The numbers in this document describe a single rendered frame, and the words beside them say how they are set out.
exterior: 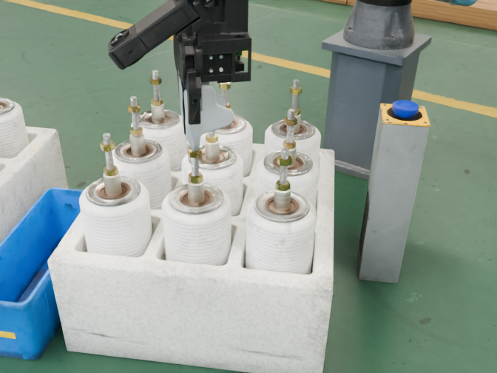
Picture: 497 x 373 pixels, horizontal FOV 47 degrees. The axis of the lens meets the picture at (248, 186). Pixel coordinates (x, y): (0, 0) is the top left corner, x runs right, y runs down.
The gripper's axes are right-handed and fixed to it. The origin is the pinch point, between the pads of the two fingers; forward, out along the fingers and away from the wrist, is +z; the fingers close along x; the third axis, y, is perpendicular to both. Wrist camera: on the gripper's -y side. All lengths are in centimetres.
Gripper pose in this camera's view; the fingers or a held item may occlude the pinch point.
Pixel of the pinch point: (188, 138)
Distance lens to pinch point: 73.8
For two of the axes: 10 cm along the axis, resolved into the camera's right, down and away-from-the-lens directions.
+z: -0.2, 8.5, 5.3
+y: 9.7, -1.2, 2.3
